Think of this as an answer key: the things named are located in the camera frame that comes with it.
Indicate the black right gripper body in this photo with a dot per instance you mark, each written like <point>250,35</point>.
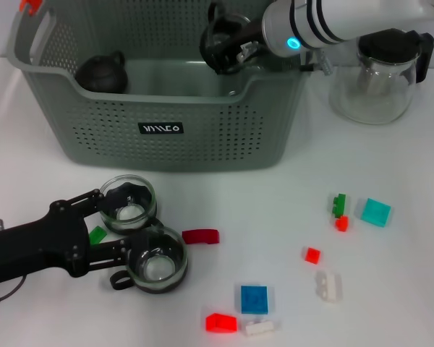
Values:
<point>262,36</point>

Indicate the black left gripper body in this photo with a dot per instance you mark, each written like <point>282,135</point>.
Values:
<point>36,249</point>

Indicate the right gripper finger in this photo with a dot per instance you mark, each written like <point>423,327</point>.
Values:
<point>226,65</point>
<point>235,36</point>

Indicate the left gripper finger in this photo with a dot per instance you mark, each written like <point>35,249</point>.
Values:
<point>90,200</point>
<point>112,253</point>

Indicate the thin green plate brick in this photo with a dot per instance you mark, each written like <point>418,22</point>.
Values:
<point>98,235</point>

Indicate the grey perforated storage bin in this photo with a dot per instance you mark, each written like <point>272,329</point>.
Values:
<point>202,137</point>

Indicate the orange bin clip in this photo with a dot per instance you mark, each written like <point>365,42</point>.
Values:
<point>30,6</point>

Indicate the silver angled gripper plug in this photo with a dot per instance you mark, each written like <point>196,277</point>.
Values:
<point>247,50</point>

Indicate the dark red curved brick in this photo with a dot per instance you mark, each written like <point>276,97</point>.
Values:
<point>200,236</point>

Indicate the dark clay teapot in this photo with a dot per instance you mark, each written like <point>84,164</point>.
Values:
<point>101,76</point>

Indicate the glass pitcher black lid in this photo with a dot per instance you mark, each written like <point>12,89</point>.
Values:
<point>372,101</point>

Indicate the bright red slope brick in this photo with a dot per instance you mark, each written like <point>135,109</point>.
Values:
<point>220,322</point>

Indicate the blue square plate brick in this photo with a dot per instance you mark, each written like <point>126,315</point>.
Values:
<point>254,299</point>

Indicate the flat white brick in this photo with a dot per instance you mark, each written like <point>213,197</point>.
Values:
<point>260,328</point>

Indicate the chunky green brick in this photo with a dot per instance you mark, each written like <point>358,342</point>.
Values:
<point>340,206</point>

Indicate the teal square plate brick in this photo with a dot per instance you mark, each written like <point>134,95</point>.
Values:
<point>375,212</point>

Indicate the chunky white brick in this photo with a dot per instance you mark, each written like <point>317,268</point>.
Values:
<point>331,287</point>

